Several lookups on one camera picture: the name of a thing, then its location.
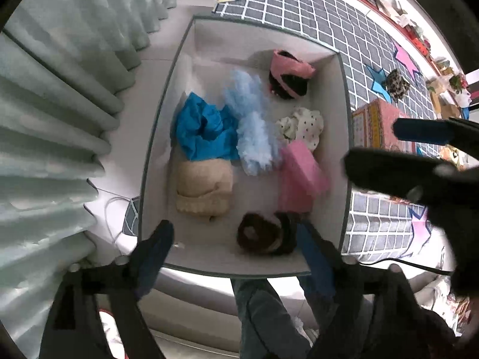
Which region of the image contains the large pink foam sponge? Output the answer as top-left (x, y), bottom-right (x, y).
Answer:
top-left (278, 140), bottom-right (330, 213)

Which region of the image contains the light blue fluffy cloth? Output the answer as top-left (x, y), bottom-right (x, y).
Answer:
top-left (223, 70), bottom-right (280, 176)

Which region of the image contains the leopard print fabric piece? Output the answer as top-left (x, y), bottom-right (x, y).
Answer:
top-left (384, 69), bottom-right (410, 102)

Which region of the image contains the pink tissue box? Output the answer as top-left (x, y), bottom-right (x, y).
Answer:
top-left (352, 98), bottom-right (416, 153)

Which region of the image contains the dark brown fuzzy item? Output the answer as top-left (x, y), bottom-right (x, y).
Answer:
top-left (236, 212), bottom-right (299, 256)

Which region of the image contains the white polka dot cloth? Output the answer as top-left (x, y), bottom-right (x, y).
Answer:
top-left (276, 107), bottom-right (324, 152)

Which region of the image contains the white storage bin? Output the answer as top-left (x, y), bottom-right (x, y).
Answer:
top-left (139, 15), bottom-right (352, 278)

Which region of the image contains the pink black knitted item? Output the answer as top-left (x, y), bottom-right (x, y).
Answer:
top-left (269, 49), bottom-right (316, 100)

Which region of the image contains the beige knitted hat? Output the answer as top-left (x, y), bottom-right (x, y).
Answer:
top-left (176, 159), bottom-right (234, 217)

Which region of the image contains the white cable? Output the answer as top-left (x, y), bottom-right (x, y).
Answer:
top-left (86, 178), bottom-right (141, 251)

